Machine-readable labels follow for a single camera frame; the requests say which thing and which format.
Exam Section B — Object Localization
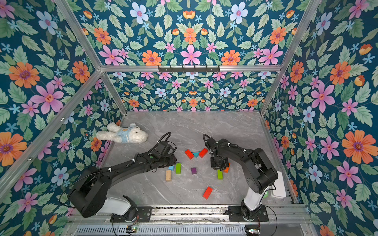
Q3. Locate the natural wood block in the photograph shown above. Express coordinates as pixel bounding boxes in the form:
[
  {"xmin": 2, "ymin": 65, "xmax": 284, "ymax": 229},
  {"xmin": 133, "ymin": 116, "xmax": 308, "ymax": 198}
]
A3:
[{"xmin": 165, "ymin": 170, "xmax": 172, "ymax": 182}]

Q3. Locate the green block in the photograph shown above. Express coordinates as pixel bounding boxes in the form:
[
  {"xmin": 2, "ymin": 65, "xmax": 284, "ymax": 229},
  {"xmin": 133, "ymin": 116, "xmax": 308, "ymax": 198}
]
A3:
[
  {"xmin": 175, "ymin": 163, "xmax": 182, "ymax": 174},
  {"xmin": 217, "ymin": 170, "xmax": 223, "ymax": 180}
]

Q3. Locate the red block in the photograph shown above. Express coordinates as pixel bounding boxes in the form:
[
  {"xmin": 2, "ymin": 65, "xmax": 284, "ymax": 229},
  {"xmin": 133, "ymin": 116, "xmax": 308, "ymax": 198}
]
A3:
[
  {"xmin": 199, "ymin": 148, "xmax": 208, "ymax": 158},
  {"xmin": 203, "ymin": 187, "xmax": 213, "ymax": 200},
  {"xmin": 185, "ymin": 149, "xmax": 195, "ymax": 160}
]

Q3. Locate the white box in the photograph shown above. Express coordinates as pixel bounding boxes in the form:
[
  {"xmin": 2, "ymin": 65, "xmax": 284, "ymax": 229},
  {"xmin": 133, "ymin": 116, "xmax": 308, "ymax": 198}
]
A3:
[{"xmin": 271, "ymin": 171, "xmax": 286, "ymax": 199}]

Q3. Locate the black hook rack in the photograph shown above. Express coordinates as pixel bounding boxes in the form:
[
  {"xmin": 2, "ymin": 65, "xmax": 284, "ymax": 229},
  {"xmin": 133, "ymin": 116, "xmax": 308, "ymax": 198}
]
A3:
[{"xmin": 158, "ymin": 65, "xmax": 221, "ymax": 73}]

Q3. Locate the white teddy bear plush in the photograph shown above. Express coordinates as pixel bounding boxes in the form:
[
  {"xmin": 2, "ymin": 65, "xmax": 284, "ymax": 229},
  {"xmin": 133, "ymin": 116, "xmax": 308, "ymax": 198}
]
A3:
[{"xmin": 96, "ymin": 123, "xmax": 149, "ymax": 144}]

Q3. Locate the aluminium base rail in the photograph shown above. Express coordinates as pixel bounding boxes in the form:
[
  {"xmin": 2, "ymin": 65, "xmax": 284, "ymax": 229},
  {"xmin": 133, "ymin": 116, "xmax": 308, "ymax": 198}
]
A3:
[{"xmin": 67, "ymin": 204, "xmax": 314, "ymax": 225}]

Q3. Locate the orange block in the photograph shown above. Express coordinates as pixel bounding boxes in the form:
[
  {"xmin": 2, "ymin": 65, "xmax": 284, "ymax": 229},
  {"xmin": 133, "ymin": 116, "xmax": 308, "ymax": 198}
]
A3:
[{"xmin": 223, "ymin": 163, "xmax": 231, "ymax": 173}]

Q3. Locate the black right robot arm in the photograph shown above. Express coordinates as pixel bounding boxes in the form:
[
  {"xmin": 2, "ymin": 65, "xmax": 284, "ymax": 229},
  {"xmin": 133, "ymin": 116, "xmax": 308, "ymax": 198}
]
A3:
[{"xmin": 203, "ymin": 134, "xmax": 279, "ymax": 221}]

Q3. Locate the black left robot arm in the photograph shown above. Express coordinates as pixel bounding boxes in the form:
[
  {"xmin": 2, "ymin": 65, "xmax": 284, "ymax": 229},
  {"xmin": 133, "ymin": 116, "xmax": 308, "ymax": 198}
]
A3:
[{"xmin": 68, "ymin": 140, "xmax": 177, "ymax": 222}]

